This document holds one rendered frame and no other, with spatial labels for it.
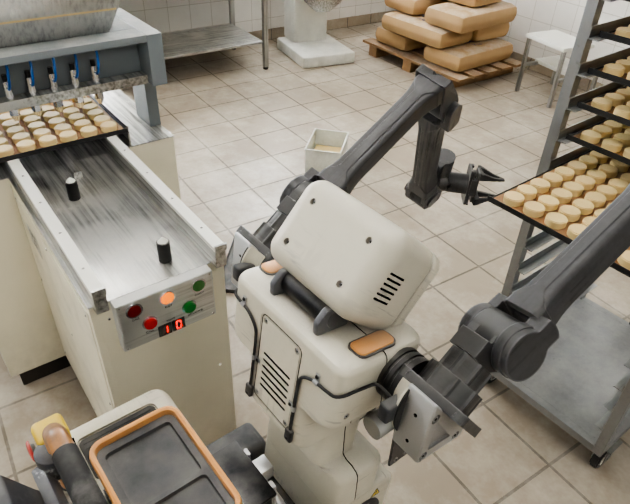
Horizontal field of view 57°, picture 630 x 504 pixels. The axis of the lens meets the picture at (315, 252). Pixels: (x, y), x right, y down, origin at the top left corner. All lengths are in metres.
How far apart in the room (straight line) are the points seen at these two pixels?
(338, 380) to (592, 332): 1.81
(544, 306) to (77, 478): 0.67
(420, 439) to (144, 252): 0.90
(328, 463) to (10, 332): 1.42
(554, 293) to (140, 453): 0.67
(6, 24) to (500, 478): 2.00
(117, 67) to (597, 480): 2.04
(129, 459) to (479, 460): 1.40
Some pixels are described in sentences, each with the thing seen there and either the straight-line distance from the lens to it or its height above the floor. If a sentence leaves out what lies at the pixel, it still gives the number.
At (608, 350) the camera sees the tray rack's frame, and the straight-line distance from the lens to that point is 2.47.
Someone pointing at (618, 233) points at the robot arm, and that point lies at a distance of 0.94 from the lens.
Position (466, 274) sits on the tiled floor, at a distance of 2.86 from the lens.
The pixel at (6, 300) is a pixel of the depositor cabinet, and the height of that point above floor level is 0.42.
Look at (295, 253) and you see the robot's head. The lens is 0.86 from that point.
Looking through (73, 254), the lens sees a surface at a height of 0.90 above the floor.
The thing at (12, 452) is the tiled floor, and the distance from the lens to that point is 2.27.
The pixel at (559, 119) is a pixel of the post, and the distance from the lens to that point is 1.71.
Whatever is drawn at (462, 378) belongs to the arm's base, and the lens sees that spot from 0.83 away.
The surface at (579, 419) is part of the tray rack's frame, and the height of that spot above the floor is 0.15.
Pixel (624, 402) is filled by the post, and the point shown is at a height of 0.38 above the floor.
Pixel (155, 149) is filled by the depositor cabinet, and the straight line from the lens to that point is 2.05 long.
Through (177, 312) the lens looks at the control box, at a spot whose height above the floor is 0.76.
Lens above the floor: 1.71
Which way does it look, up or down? 37 degrees down
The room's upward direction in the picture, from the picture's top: 2 degrees clockwise
